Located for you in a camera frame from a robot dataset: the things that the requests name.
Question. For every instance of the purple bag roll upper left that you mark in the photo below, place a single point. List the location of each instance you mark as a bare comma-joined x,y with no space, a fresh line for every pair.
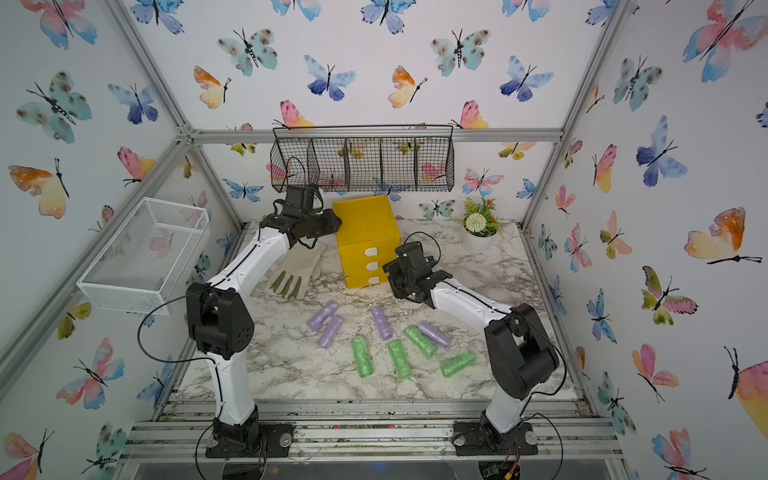
322,316

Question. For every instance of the green bag roll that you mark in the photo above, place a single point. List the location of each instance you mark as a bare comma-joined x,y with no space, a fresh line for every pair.
425,346
454,365
362,356
400,361

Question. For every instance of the potted artificial plant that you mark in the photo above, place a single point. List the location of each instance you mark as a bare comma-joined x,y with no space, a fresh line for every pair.
480,224

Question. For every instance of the yellow drawer cabinet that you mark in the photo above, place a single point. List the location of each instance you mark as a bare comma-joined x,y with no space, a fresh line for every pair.
366,240

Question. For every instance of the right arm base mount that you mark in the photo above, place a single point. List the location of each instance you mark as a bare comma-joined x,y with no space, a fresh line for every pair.
479,438

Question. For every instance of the white mesh wall basket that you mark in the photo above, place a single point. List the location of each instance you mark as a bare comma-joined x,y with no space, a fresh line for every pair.
142,265

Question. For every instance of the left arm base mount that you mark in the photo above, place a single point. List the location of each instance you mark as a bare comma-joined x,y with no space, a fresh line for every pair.
252,439

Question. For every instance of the white green work glove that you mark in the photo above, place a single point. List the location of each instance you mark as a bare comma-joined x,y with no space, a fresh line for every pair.
292,276

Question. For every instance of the purple bag roll right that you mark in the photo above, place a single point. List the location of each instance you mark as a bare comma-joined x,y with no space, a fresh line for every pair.
434,335

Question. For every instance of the black wire wall basket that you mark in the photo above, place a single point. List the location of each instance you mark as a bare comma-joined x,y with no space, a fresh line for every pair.
364,158

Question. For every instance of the purple bag roll middle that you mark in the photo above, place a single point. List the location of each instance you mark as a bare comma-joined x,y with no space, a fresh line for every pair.
381,323

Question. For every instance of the purple bag roll lower left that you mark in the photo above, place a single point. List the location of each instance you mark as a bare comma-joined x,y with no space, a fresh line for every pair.
331,331

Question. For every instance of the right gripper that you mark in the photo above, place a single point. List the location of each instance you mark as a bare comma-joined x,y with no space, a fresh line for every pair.
392,268

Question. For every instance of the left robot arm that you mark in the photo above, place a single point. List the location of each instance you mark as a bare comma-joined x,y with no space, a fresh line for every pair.
287,244

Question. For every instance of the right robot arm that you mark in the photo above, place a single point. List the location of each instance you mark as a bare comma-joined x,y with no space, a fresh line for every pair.
522,357

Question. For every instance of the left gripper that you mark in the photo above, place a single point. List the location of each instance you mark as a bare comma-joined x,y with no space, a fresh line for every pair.
332,226

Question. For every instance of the purple bag roll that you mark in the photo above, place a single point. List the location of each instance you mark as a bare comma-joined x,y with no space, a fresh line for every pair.
322,316
381,323
434,335
331,331

